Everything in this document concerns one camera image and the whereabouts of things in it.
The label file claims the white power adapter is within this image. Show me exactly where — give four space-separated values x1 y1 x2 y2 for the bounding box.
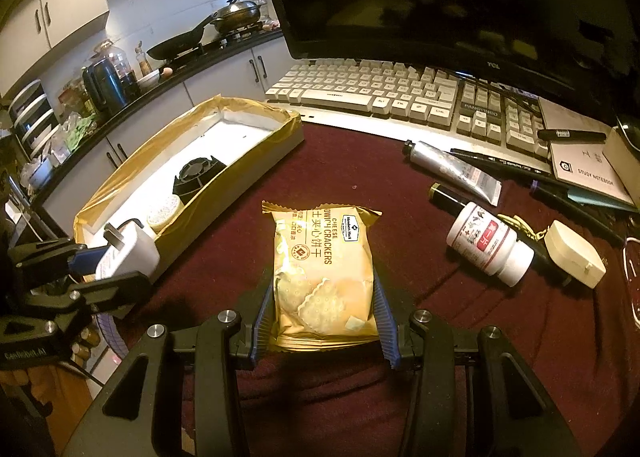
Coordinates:
94 218 160 279

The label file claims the cheese crackers packet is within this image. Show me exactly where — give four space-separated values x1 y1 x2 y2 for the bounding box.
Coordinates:
262 201 382 352

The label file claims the white pill bottle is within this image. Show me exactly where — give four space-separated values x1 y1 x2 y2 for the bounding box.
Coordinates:
446 202 535 287

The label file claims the cream round lid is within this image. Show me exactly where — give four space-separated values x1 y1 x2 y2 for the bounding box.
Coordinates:
145 194 184 234

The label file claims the black plastic spool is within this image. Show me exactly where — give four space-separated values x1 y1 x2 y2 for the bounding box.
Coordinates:
172 157 227 206

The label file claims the gold cardboard box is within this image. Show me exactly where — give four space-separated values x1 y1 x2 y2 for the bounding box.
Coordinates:
74 95 304 276

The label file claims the dark blue kettle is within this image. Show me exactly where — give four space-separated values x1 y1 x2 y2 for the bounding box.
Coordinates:
82 57 129 114

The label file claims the silver tube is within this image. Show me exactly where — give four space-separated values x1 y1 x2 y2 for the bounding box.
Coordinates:
402 139 502 206

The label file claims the dark red table cloth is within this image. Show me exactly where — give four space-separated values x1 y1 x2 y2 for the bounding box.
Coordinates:
118 124 639 456

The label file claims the black pen by keyboard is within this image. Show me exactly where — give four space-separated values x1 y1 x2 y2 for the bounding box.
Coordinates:
450 148 555 182

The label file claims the cream plastic case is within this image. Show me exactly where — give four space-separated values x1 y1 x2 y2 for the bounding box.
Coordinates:
544 220 606 289

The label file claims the purple capped pen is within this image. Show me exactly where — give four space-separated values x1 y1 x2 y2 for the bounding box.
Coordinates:
529 180 625 247

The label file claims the black wok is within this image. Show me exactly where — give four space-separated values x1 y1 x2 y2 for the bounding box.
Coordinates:
146 15 214 60

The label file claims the white keyboard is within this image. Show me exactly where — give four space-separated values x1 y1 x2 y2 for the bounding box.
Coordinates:
266 58 550 171

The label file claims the study notebook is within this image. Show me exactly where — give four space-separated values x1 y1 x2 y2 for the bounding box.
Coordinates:
538 98 634 204

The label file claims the black pen on notebook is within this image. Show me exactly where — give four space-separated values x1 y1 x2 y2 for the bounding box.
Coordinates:
537 128 606 144

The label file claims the steel lidded pot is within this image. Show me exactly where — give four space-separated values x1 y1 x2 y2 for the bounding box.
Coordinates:
210 0 262 35

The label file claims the black monitor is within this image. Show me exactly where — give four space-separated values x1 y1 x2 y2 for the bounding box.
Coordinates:
273 0 639 108

